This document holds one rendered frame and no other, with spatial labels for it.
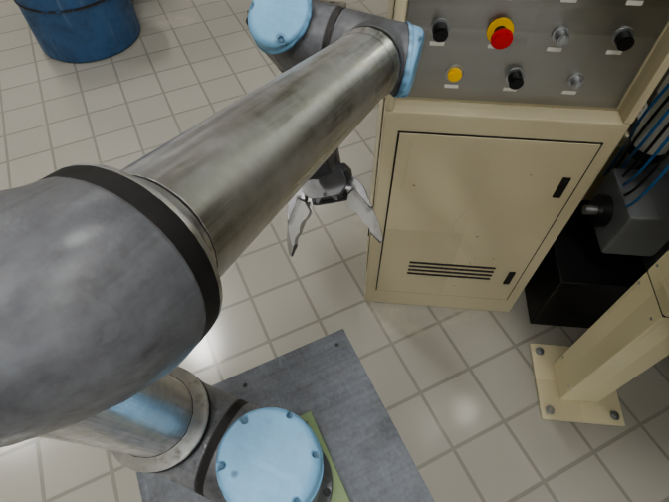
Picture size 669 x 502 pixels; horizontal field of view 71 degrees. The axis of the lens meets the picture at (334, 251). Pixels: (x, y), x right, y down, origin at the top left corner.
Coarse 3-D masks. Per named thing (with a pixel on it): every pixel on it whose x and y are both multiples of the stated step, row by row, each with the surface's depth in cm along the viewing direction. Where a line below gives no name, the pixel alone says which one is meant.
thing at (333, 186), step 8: (336, 152) 80; (336, 160) 79; (336, 168) 74; (344, 168) 74; (328, 176) 74; (336, 176) 74; (344, 176) 74; (304, 184) 75; (312, 184) 75; (320, 184) 74; (328, 184) 74; (336, 184) 74; (344, 184) 74; (304, 192) 75; (312, 192) 75; (320, 192) 74; (328, 192) 74; (336, 192) 74; (344, 192) 76; (312, 200) 79; (320, 200) 75; (328, 200) 81; (336, 200) 80; (344, 200) 80
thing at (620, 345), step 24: (648, 288) 115; (624, 312) 124; (648, 312) 114; (600, 336) 135; (624, 336) 123; (648, 336) 117; (576, 360) 149; (600, 360) 134; (624, 360) 129; (648, 360) 128; (576, 384) 148; (600, 384) 145
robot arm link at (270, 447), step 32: (224, 416) 71; (256, 416) 69; (288, 416) 71; (224, 448) 66; (256, 448) 67; (288, 448) 67; (320, 448) 72; (224, 480) 64; (256, 480) 65; (288, 480) 65; (320, 480) 70
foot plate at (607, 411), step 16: (544, 352) 168; (560, 352) 168; (544, 368) 165; (544, 384) 161; (544, 400) 158; (560, 400) 158; (608, 400) 158; (544, 416) 155; (560, 416) 155; (576, 416) 155; (592, 416) 155; (608, 416) 155
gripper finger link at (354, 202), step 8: (352, 192) 74; (352, 200) 74; (360, 200) 74; (352, 208) 74; (360, 208) 74; (368, 208) 73; (360, 216) 74; (368, 216) 73; (368, 224) 73; (376, 224) 73; (376, 232) 73
